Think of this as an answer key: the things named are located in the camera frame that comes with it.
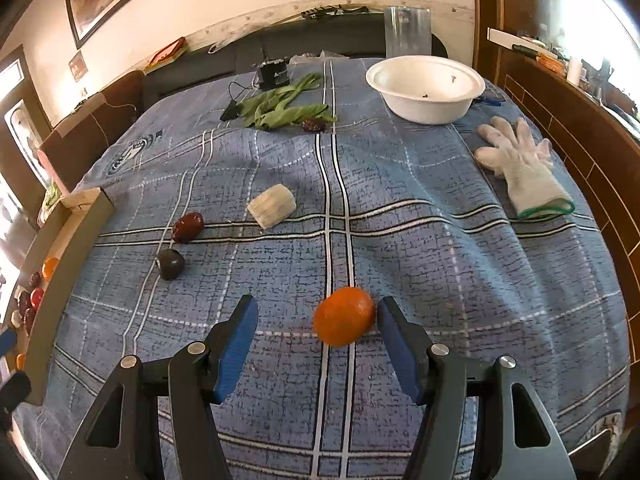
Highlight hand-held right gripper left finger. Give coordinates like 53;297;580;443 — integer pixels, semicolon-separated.
57;294;260;480

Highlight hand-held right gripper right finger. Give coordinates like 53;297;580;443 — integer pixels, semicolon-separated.
376;296;578;480

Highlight large orange mandarin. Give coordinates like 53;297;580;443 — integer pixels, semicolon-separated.
313;286;376;347

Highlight cardboard box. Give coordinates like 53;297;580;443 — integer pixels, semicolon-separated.
9;187;116;407

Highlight dark brown round fruit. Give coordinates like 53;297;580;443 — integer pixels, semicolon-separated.
156;248;186;281

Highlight large white vegetable chunk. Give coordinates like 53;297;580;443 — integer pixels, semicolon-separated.
247;184;296;231

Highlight brown board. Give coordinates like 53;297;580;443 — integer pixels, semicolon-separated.
38;70;146;194

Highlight white work gloves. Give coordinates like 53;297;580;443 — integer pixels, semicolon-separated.
473;115;576;220

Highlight green leafy vegetable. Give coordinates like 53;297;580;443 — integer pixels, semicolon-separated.
234;73;339;132

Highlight white bowl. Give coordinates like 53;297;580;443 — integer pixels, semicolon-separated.
364;55;485;125

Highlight black electronic device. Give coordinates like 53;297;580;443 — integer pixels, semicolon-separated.
258;59;291;89

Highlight dark sofa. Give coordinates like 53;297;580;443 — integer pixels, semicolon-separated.
142;14;452;112

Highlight wooden cabinet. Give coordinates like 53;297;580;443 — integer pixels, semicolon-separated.
471;0;640;313

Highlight red book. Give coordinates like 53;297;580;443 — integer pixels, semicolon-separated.
144;37;189;74

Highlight clear glass jar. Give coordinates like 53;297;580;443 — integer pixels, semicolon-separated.
383;5;432;59

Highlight white book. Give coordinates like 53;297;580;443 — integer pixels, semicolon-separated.
487;27;542;54

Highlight dark slender object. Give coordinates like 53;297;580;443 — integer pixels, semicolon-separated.
299;4;371;21

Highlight black cable with plug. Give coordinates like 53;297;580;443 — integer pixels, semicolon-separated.
219;67;266;122

